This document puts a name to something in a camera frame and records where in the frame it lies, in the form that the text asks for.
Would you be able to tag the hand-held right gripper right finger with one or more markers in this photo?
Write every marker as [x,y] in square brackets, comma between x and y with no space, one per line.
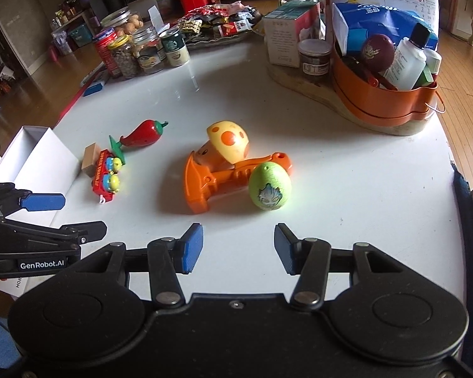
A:
[285,248]

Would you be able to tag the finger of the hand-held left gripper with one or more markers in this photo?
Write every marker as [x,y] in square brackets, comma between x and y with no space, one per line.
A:
[43,202]
[82,232]

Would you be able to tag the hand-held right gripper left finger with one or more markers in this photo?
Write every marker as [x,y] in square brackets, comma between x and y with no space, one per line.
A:
[192,248]

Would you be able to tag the white cardboard box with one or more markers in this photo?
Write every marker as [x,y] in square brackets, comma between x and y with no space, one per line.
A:
[35,153]

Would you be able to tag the orange toy axe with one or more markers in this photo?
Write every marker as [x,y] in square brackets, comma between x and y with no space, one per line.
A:
[199,193]

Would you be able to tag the red toy train green aliens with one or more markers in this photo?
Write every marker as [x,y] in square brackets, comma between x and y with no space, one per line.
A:
[102,177]

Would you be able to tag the small wooden block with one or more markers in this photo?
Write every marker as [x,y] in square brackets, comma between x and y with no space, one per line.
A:
[90,161]

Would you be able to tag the green egg toy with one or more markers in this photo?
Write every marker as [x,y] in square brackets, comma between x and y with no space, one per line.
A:
[270,185]

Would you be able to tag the yellow mushroom toy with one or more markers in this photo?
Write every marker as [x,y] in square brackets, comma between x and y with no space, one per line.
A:
[228,141]

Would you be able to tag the red chili pepper toy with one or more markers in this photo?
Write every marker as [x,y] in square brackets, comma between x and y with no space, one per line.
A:
[143,134]

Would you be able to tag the flat blue box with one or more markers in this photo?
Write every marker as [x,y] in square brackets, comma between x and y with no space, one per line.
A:
[93,88]

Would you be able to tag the tall red can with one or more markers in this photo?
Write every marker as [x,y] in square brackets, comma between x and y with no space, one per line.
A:
[104,53]

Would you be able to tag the wooden board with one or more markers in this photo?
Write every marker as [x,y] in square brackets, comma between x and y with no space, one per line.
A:
[299,86]

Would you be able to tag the nut jar yellow lid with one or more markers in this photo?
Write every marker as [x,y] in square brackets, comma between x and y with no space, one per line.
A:
[124,59]

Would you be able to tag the teal storage box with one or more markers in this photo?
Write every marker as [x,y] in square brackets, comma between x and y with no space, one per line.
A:
[80,35]

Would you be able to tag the orange basket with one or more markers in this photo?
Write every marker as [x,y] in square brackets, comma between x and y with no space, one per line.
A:
[378,102]

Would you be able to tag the glass jar clear lid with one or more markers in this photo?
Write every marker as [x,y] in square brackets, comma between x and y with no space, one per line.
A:
[149,53]

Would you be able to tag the dark blue cloth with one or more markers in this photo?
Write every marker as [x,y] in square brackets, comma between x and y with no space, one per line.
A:
[472,244]

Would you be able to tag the small dark jar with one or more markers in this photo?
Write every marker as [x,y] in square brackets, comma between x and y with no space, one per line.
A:
[315,59]

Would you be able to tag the large glass jar silver lid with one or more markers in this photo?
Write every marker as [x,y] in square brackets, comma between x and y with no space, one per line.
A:
[120,19]

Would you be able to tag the green white coffee can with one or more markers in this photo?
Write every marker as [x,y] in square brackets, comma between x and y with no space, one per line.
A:
[175,49]

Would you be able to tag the tall white carton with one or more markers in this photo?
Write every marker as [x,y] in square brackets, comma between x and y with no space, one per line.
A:
[285,35]

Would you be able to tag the white bottle black cap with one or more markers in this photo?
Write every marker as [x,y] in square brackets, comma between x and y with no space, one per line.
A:
[407,63]

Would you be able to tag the tray of snack packets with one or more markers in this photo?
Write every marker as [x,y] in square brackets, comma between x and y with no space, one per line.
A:
[216,21]

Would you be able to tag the small green white bottle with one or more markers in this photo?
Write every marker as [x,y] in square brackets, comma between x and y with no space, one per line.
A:
[429,69]

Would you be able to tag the blue bag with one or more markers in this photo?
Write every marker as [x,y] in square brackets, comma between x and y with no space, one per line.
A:
[370,19]

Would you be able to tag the red box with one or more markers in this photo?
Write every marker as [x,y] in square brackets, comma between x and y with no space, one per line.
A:
[196,0]

